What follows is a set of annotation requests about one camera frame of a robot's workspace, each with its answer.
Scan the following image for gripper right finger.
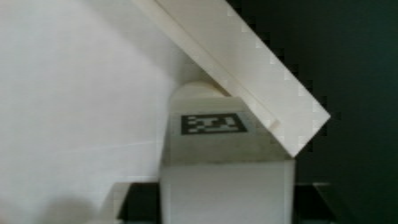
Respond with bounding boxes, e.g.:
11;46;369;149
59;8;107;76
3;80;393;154
294;183;340;224

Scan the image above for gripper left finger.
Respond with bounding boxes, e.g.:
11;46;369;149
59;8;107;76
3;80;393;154
100;182;162;224

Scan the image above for white square tabletop tray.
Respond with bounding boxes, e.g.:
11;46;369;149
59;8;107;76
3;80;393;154
0;0;329;224

